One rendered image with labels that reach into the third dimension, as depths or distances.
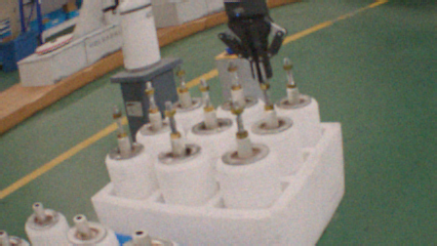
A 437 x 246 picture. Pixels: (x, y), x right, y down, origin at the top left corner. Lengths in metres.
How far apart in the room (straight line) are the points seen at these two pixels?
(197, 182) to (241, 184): 0.09
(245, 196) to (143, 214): 0.19
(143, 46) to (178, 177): 0.55
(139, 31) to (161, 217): 0.60
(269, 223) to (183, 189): 0.17
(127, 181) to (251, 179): 0.24
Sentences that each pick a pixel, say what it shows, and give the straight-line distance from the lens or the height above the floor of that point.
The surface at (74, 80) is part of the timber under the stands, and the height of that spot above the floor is 0.06.
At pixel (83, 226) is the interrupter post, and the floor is 0.27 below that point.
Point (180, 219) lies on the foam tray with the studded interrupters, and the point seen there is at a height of 0.17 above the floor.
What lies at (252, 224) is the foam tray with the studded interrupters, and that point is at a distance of 0.87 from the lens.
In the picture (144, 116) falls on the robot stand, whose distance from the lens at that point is 1.44.
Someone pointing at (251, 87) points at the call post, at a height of 0.24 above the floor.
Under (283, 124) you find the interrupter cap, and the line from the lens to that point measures 1.00.
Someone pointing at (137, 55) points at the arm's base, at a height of 0.35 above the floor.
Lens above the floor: 0.59
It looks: 18 degrees down
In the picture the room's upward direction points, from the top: 12 degrees counter-clockwise
